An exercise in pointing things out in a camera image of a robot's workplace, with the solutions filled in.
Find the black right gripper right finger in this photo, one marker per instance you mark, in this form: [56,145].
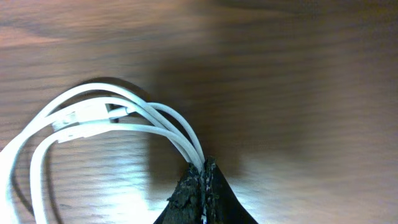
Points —
[221,204]

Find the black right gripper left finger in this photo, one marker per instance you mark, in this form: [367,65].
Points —
[185,204]

